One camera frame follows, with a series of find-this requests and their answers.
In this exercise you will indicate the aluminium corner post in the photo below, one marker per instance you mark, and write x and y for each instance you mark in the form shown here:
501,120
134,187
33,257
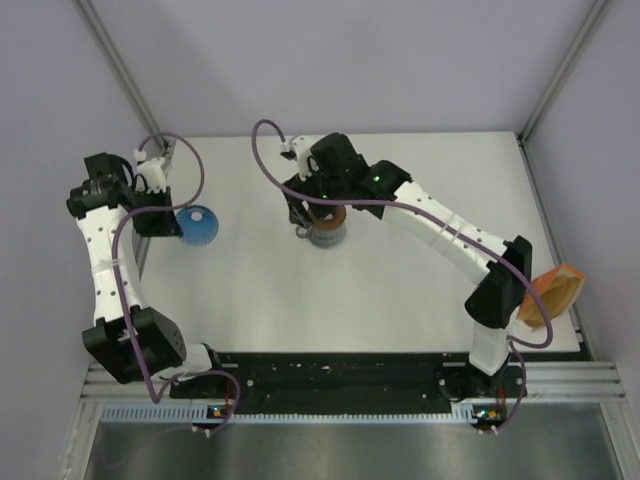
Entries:
580,41
104,40

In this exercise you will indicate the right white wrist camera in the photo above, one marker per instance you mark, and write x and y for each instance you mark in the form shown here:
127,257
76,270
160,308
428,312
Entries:
298,149

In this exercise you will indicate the right aluminium corner post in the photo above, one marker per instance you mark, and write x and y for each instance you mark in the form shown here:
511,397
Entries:
580,41

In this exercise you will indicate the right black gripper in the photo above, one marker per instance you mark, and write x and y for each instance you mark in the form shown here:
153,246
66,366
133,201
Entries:
298,212

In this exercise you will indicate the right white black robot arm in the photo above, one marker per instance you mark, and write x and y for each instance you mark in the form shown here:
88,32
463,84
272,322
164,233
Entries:
330,170

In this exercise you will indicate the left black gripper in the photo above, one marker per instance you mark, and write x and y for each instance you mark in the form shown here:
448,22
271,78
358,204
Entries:
165,227

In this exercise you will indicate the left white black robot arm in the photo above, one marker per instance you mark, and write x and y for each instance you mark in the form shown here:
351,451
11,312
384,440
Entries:
129,338

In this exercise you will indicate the blue glass ribbed dripper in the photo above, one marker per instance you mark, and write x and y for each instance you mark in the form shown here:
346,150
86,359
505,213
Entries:
199,225

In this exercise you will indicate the grey glass coffee server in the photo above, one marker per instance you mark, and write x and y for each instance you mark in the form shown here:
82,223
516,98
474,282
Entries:
323,239

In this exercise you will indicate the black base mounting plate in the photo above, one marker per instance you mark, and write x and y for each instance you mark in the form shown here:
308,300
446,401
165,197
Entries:
445,375

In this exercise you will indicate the left aluminium corner post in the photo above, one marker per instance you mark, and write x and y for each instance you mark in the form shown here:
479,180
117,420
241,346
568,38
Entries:
104,40

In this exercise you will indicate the aluminium front frame rail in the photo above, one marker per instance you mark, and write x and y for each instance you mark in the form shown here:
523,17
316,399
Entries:
547,382

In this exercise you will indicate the orange coffee filter packet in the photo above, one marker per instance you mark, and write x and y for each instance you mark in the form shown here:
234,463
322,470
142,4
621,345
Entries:
558,289

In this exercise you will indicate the grey slotted cable duct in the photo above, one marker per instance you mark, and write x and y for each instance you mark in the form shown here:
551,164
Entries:
176,413

